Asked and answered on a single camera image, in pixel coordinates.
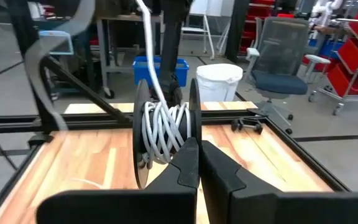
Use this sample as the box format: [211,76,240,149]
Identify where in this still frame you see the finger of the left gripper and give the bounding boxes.
[172,0,195,105]
[159,0,173,105]

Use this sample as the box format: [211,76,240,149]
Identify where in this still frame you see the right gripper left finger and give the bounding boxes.
[35,136,200,224]

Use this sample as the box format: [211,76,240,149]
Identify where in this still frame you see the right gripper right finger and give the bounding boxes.
[200,139,358,224]

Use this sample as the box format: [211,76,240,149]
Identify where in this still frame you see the white cord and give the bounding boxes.
[70,0,193,189]

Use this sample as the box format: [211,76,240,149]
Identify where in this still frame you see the black cord spool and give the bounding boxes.
[132,77,202,190]

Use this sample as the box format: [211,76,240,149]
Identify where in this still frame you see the white step ladder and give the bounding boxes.
[180,14,229,60]

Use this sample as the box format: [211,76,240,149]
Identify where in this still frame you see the blue plastic crate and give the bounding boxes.
[132,55,190,88]

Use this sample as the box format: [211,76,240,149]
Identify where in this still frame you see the white trash bin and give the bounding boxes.
[196,63,244,103]

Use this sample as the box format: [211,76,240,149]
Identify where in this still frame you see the grey metal cart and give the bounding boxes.
[96,14,164,99]

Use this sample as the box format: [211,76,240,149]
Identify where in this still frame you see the black clamp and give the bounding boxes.
[231,118,264,135]

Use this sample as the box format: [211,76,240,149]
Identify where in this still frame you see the red tool cabinet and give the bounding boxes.
[242,0,295,55]

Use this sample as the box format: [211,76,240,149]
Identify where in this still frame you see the light blue framed device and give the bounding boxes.
[39,30,74,56]

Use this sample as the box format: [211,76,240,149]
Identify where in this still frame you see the blue office chair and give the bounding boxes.
[246,16,332,135]

